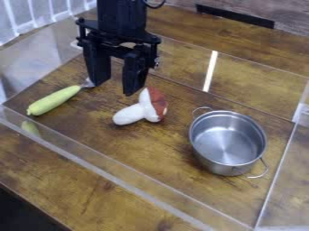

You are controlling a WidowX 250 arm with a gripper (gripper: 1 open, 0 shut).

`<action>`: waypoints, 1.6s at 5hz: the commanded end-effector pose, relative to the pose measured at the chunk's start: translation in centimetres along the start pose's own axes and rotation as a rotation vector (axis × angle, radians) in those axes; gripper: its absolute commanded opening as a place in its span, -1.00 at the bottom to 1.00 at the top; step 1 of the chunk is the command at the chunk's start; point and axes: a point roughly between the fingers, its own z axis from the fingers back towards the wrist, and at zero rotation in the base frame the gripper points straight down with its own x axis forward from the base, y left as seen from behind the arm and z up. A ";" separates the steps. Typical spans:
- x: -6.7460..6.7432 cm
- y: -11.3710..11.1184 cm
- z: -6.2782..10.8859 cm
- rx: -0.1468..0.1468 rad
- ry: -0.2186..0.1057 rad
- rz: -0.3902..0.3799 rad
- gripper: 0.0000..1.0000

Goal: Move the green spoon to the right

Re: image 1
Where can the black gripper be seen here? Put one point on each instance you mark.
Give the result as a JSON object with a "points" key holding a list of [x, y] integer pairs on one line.
{"points": [[121, 23]]}

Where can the plush mushroom toy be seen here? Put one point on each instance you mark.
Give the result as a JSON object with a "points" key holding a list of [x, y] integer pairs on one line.
{"points": [[152, 108]]}

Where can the white curtain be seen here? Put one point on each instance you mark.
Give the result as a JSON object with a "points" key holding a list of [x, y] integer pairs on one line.
{"points": [[25, 15]]}

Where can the stainless steel pot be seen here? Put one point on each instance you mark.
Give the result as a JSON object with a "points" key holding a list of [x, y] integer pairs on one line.
{"points": [[229, 143]]}

